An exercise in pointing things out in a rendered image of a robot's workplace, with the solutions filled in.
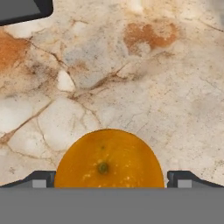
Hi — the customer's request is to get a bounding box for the orange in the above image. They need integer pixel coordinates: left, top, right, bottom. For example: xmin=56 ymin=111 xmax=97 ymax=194
xmin=53 ymin=128 xmax=165 ymax=189

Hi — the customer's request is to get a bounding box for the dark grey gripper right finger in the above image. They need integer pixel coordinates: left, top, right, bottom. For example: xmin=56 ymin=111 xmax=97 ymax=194
xmin=166 ymin=170 xmax=224 ymax=189

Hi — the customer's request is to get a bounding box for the black sink basin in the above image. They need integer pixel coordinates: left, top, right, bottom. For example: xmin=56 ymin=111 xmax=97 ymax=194
xmin=0 ymin=0 xmax=54 ymax=27

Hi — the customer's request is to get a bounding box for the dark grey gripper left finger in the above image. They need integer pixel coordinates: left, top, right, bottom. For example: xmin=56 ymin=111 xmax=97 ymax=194
xmin=0 ymin=170 xmax=57 ymax=189

